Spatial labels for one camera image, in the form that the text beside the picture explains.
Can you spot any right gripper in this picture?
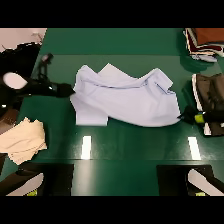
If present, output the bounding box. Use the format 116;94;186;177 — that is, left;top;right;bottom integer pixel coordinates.
178;105;197;126

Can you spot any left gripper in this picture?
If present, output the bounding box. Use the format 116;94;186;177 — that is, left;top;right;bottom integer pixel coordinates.
54;82;76;99

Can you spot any light blue shirt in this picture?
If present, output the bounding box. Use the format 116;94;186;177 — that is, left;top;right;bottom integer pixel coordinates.
69;62;182;128

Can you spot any dark brown garment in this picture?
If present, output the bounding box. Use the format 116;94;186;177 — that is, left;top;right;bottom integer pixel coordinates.
191;72;224;137

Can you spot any white garment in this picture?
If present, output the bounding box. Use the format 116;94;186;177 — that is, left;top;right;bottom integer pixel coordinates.
191;52;219;64

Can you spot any cream garment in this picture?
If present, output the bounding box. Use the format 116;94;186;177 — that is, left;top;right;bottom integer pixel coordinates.
0;117;48;166

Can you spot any dark red garment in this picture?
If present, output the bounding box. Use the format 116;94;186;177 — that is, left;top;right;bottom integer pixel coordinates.
183;28;224;56

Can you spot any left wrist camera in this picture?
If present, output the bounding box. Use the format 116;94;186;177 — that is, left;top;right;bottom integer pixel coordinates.
37;52;55;82

